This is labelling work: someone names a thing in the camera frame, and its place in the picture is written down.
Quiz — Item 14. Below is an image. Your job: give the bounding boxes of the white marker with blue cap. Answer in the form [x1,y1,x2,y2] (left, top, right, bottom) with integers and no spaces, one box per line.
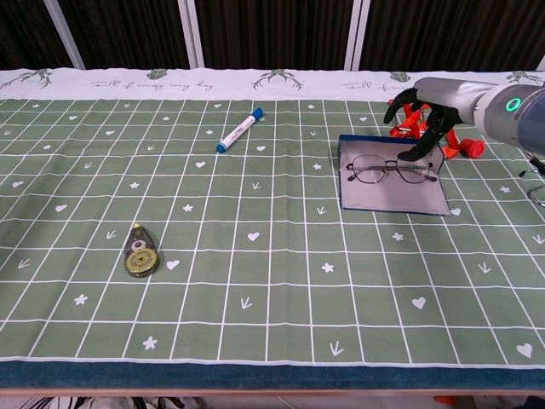
[215,107,265,154]

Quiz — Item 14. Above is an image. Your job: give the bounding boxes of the orange lanyard strap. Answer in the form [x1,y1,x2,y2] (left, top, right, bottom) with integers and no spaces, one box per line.
[387,100,462,158]

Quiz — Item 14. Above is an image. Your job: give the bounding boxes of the red plastic lanyard cap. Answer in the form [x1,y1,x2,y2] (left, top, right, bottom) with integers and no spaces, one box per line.
[459,138,487,159]

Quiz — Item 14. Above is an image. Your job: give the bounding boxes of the grey blue glasses pouch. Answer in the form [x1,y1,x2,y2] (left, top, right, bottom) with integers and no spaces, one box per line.
[339,134,452,217]

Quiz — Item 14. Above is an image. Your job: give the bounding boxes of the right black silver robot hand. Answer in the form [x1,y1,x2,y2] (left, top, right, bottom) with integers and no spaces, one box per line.
[382,77,495,162]

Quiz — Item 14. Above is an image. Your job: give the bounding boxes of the black-framed eyeglasses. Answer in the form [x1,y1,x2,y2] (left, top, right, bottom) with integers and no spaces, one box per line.
[345,153,439,185]

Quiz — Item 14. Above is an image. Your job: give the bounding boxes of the green checked tablecloth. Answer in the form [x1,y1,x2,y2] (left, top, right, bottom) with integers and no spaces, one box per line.
[0,66,545,368]

